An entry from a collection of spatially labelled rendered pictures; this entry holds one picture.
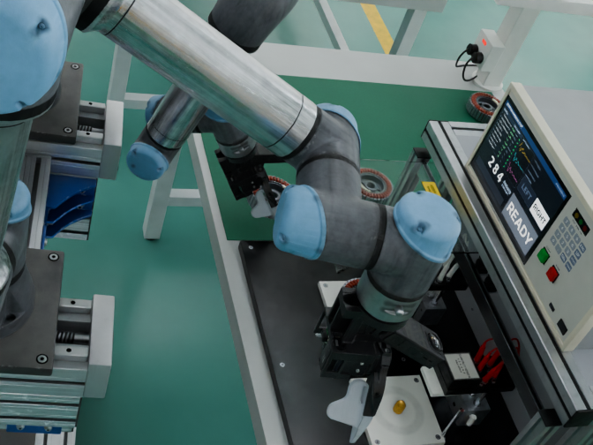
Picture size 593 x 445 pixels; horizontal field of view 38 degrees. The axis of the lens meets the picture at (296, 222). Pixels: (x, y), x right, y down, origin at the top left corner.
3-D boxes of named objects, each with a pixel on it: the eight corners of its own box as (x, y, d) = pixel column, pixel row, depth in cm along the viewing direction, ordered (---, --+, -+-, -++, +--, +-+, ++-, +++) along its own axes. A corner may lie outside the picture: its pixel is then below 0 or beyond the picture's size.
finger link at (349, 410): (316, 440, 111) (328, 371, 110) (360, 441, 113) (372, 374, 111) (323, 450, 108) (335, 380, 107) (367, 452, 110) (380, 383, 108)
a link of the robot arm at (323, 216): (273, 196, 102) (361, 216, 104) (268, 266, 94) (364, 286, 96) (290, 146, 97) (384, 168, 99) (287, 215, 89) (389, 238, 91)
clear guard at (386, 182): (336, 274, 154) (347, 251, 149) (304, 179, 169) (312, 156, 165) (494, 273, 165) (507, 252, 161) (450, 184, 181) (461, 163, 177)
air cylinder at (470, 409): (456, 426, 167) (468, 411, 164) (443, 393, 172) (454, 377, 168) (479, 424, 169) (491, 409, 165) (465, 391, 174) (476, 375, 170)
